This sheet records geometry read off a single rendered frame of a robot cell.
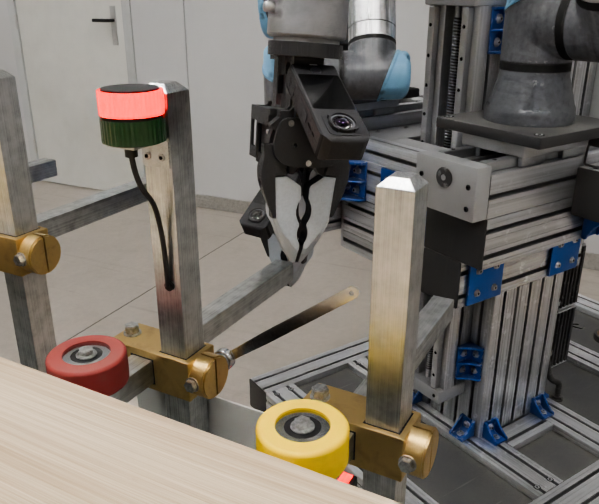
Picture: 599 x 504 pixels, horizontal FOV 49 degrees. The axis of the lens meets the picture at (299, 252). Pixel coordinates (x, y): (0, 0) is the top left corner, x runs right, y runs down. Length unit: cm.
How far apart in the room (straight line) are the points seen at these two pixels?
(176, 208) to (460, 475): 113
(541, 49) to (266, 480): 85
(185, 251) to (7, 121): 27
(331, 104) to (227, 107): 327
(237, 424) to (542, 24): 76
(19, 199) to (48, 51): 380
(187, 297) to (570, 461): 123
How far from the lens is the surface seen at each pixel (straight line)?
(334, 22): 63
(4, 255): 90
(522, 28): 118
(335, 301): 73
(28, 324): 93
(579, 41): 113
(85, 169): 464
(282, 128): 62
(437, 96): 146
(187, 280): 72
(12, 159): 86
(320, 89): 61
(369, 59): 105
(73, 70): 453
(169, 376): 77
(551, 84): 118
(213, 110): 391
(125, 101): 62
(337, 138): 56
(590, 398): 202
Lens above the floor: 125
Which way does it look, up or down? 22 degrees down
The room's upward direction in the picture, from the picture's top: straight up
